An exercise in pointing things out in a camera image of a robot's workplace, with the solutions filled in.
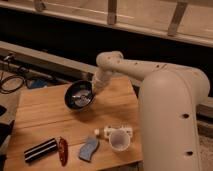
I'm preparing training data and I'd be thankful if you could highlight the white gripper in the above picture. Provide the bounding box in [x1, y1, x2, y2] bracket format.
[92, 69, 113, 94]

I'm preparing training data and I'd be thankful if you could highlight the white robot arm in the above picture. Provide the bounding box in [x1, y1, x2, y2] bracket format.
[92, 51, 210, 171]

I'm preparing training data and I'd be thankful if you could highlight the blue object on floor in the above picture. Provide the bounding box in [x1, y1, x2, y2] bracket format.
[29, 78, 47, 89]

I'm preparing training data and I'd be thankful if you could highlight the blue sponge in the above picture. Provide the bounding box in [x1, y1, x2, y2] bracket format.
[78, 137, 99, 162]

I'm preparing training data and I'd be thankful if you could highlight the red brown pocket knife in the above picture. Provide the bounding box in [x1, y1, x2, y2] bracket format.
[58, 138, 68, 166]

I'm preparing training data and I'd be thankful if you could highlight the black white striped block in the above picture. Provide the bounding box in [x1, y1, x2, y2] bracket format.
[24, 138, 58, 163]

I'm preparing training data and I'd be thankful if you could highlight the black object at left edge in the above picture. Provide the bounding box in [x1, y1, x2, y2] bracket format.
[0, 105, 14, 147]

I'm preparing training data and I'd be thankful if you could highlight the black cable loop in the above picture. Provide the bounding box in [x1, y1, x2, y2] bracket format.
[0, 68, 27, 95]

